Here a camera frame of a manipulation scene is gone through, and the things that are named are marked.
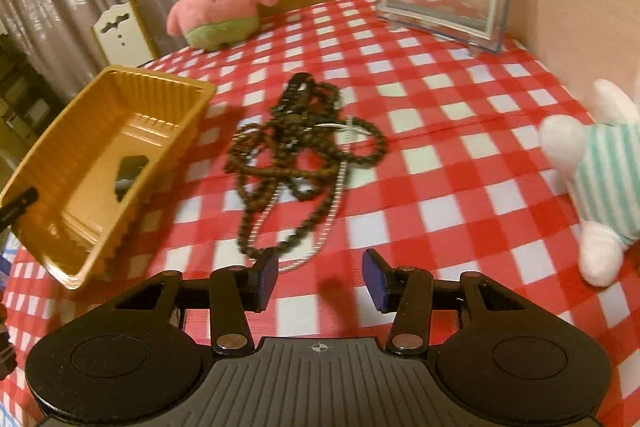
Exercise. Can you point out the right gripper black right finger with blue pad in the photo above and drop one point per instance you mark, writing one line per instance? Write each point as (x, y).
(491, 351)

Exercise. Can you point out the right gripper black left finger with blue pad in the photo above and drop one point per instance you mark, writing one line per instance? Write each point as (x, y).
(141, 353)

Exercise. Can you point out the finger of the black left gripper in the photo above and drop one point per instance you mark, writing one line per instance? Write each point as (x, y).
(15, 209)

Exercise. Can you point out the orange plastic tray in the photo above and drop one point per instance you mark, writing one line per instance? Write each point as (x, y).
(76, 225)

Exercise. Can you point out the black glossy hair clip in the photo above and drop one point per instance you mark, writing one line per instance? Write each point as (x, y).
(129, 169)

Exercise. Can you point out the black leather strap wristwatch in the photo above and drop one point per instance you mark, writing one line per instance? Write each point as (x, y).
(291, 113)

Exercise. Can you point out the blue white checkered cloth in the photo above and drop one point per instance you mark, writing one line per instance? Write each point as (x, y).
(10, 246)

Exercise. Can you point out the white miniature chair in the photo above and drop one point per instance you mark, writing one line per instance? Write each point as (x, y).
(122, 36)

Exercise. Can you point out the white bunny plush toy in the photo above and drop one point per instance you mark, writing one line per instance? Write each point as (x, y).
(599, 165)

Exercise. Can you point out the red white checkered tablecloth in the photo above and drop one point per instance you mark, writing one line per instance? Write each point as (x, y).
(463, 187)

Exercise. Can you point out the pink starfish plush toy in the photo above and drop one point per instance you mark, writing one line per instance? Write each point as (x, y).
(212, 24)

